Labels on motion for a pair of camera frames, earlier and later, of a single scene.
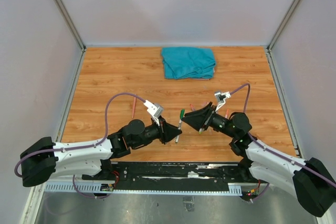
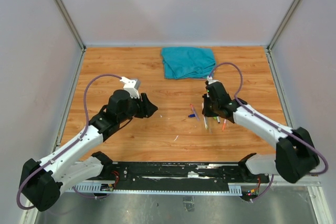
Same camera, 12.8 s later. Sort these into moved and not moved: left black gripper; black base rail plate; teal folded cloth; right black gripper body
Moved: right black gripper body; left black gripper
Not moved: black base rail plate; teal folded cloth
